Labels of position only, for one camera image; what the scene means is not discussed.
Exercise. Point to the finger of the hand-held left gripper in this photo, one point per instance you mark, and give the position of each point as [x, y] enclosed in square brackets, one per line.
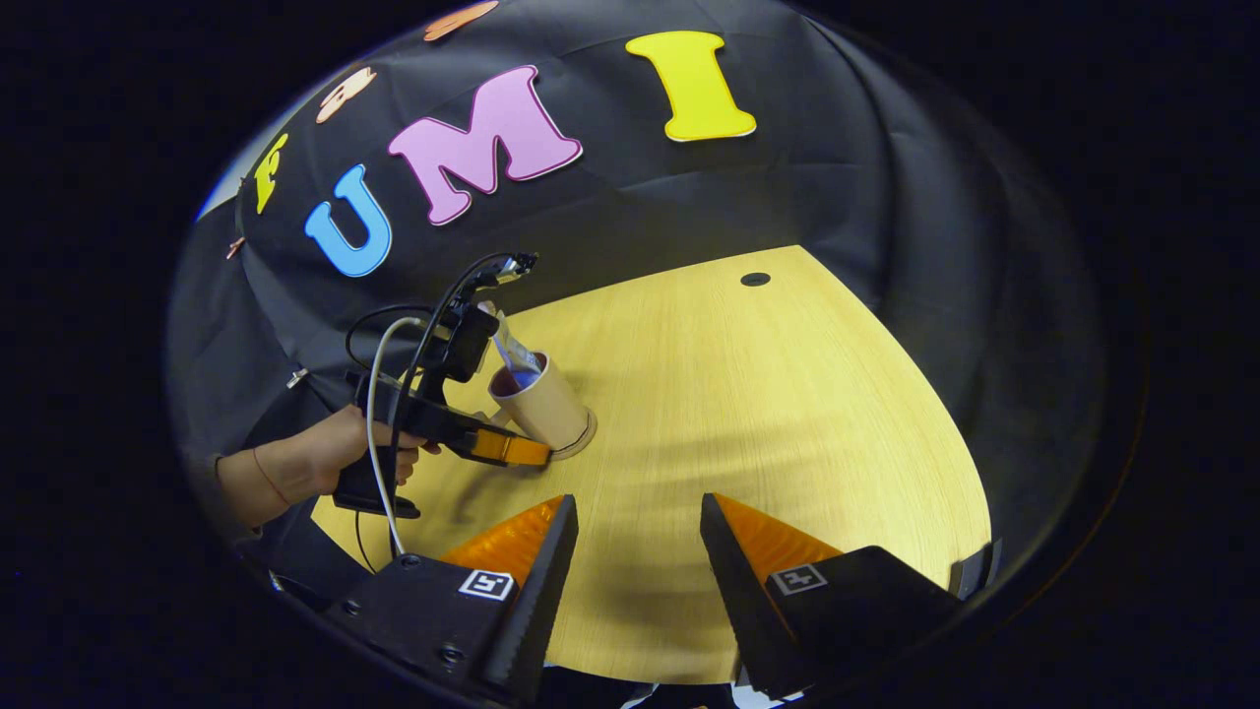
[512, 450]

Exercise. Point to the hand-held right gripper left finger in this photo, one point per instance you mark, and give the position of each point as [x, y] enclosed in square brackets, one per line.
[536, 611]

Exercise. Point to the small silver clip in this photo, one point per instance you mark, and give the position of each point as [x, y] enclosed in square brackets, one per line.
[295, 377]

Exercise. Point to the light wooden desktop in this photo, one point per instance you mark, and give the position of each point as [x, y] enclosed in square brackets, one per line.
[787, 414]

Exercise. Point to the white toothpaste tube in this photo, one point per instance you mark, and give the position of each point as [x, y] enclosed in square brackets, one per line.
[517, 354]

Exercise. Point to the small copper clip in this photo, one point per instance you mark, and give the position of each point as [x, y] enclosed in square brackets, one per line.
[234, 246]

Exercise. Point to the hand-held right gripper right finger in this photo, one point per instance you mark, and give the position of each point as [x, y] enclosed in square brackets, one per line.
[748, 601]

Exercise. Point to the round cork coaster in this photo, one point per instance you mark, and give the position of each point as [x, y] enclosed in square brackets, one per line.
[589, 433]

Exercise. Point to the black backdrop cloth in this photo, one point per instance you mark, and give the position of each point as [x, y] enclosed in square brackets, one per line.
[837, 167]

